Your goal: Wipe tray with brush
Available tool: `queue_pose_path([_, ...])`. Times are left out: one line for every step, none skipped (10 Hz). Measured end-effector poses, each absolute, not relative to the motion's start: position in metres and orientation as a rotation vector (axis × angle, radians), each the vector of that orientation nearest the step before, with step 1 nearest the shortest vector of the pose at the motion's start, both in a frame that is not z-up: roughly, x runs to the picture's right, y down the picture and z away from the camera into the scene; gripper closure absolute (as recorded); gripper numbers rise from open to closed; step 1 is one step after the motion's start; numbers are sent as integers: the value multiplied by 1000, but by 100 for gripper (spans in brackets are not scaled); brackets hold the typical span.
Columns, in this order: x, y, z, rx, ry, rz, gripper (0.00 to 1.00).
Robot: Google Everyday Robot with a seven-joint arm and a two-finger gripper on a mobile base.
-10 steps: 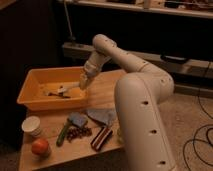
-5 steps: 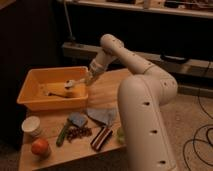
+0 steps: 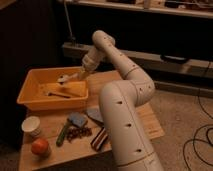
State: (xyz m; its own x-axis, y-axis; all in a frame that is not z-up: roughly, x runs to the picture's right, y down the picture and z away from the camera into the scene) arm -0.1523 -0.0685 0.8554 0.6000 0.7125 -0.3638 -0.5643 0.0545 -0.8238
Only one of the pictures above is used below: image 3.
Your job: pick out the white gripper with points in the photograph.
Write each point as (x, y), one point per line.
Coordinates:
(83, 73)

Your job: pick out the white brush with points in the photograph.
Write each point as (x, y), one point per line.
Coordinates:
(66, 78)

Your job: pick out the yellow plastic tray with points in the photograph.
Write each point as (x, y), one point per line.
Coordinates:
(42, 80)

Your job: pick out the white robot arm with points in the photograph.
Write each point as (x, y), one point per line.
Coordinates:
(118, 100)

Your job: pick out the dark utensil in tray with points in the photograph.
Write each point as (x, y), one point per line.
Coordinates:
(55, 94)

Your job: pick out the metal lamp stand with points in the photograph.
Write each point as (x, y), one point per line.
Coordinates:
(72, 38)

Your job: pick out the grey cloth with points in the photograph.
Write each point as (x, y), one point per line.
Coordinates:
(94, 114)

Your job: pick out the blue sponge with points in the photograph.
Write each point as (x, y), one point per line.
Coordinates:
(78, 120)

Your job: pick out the bunch of dark grapes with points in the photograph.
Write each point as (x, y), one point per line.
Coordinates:
(74, 133)

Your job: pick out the wooden table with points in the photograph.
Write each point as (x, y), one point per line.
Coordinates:
(51, 123)

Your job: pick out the green cucumber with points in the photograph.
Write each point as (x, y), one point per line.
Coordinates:
(62, 134)

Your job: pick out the white paper cup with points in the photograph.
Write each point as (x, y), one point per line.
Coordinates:
(31, 126)

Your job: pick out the black object on bench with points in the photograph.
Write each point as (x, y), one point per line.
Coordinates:
(172, 59)

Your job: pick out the orange fruit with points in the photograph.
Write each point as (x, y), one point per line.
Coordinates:
(39, 147)

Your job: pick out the white low shelf bench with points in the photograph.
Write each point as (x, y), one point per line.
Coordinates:
(149, 61)

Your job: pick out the upper wall shelf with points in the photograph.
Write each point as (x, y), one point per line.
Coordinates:
(147, 6)

